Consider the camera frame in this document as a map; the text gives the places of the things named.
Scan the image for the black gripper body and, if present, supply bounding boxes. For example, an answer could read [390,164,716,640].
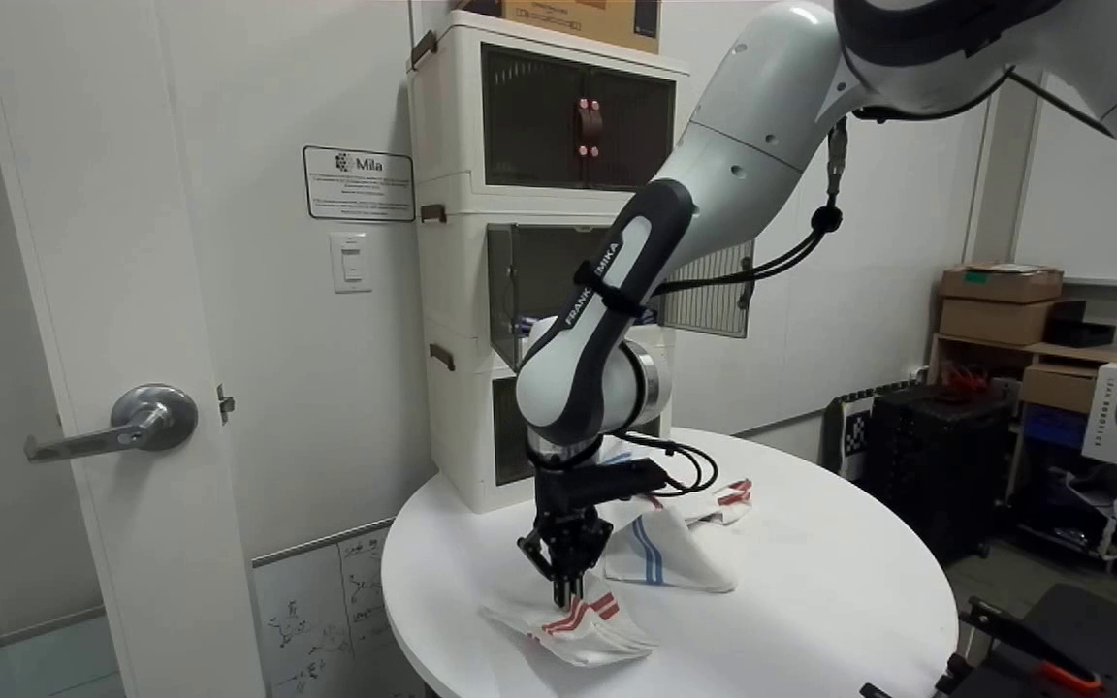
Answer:
[528,463,620,548]

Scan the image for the white towel red stripes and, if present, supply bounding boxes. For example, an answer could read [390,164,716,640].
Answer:
[686,474,761,536]
[477,587,656,675]

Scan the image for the white towel blue stripes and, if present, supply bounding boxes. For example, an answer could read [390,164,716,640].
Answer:
[595,509,738,596]
[595,435,667,465]

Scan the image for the white three-compartment cabinet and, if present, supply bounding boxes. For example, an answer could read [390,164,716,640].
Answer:
[403,9,690,514]

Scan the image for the white panel with sketches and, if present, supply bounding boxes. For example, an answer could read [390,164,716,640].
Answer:
[246,521,403,698]

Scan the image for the black plastic crate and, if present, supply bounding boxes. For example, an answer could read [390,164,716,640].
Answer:
[849,379,1025,565]

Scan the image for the medium cardboard box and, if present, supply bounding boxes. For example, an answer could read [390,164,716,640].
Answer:
[935,295,1058,351]

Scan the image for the blue storage box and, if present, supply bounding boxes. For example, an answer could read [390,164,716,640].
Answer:
[1018,402,1093,457]

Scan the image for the flat cardboard box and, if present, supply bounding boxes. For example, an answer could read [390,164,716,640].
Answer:
[938,265,1067,311]

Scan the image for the small cardboard box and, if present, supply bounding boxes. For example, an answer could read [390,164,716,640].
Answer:
[1014,362,1105,417]

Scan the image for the wide brown cardboard box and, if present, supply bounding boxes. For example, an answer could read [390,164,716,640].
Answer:
[458,0,667,58]

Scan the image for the dark grey mat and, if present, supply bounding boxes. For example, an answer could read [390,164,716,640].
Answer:
[968,580,1117,698]

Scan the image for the black case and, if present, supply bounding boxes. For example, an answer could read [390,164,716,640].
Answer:
[1043,300,1117,351]

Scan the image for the white door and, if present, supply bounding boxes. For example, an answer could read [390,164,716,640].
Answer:
[0,0,266,698]

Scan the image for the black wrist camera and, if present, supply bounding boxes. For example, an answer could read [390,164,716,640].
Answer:
[589,457,676,509]

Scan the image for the white light switch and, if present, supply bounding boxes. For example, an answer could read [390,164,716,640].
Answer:
[330,227,376,300]

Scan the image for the framed wall sign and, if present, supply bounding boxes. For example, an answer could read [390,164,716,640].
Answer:
[298,138,420,227]

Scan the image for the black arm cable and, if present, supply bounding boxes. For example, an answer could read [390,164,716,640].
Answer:
[646,112,851,300]

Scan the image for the silver door lever handle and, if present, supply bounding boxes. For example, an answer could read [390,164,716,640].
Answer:
[24,379,200,469]

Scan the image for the black red-handled tool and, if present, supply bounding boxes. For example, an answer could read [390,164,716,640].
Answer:
[954,596,1111,698]

